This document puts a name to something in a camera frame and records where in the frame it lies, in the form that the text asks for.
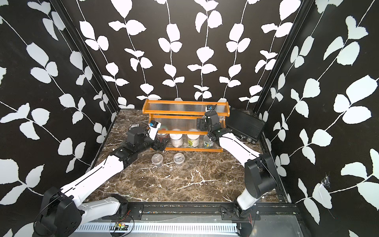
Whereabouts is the clear seed jar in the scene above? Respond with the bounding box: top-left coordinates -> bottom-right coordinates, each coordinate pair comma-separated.
173,153 -> 185,166
200,116 -> 209,130
151,154 -> 163,167
219,116 -> 225,124

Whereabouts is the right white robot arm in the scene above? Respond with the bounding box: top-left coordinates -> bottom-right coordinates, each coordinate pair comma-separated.
196,105 -> 278,212

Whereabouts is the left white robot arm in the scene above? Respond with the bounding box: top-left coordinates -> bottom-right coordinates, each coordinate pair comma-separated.
33,120 -> 168,237

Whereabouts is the red tomato seed jar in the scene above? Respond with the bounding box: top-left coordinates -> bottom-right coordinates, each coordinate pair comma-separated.
157,133 -> 170,143

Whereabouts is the green label seed jar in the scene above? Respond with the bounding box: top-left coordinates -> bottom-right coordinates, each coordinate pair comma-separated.
187,134 -> 200,148

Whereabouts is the white label seed jar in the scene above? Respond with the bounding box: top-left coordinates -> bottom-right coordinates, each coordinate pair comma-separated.
169,133 -> 184,148

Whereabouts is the multicolour label seed jar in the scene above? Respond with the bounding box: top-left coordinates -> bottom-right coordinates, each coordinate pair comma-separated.
203,135 -> 214,149

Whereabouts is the orange wooden glass shelf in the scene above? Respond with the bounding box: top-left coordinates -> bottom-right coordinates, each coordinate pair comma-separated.
142,99 -> 230,153

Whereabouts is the black hard case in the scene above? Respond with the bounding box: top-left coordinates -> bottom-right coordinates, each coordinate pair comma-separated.
226,107 -> 265,143

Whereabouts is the small green circuit board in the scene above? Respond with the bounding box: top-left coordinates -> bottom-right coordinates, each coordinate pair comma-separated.
114,223 -> 129,232

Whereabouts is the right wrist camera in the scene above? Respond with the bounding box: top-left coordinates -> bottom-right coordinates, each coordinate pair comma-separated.
204,104 -> 218,118

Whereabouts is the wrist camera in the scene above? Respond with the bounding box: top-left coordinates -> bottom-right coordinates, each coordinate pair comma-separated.
148,120 -> 161,140
204,104 -> 218,118

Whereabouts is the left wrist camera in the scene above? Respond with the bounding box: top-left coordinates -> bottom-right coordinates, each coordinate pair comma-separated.
148,120 -> 161,140

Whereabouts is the white slotted cable duct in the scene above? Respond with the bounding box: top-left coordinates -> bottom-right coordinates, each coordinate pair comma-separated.
75,222 -> 239,235

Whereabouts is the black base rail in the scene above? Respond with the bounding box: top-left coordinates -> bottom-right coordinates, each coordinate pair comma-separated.
116,202 -> 302,222

